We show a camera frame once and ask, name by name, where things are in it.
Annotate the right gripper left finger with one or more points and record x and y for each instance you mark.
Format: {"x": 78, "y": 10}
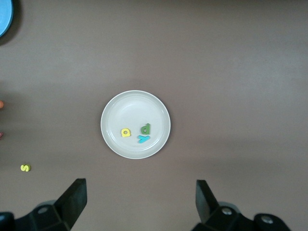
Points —
{"x": 69, "y": 204}

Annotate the teal foam letter y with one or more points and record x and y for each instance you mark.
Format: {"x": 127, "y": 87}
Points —
{"x": 144, "y": 139}

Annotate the blue round plate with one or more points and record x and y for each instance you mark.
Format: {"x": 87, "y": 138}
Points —
{"x": 3, "y": 16}

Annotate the green foam letter p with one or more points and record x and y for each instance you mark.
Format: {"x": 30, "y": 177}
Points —
{"x": 148, "y": 126}

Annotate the brown table cover sheet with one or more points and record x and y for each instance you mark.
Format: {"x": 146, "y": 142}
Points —
{"x": 216, "y": 72}

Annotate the orange foam letter e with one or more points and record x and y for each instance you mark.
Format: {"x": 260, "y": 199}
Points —
{"x": 1, "y": 104}

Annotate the yellow foam letter s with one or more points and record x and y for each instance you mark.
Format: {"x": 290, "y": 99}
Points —
{"x": 25, "y": 168}

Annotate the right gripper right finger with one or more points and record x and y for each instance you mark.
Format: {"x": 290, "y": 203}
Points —
{"x": 209, "y": 211}

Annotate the beige round plate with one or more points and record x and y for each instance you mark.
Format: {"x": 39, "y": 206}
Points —
{"x": 134, "y": 110}

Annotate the yellow letter d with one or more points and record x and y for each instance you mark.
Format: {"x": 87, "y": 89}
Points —
{"x": 129, "y": 134}

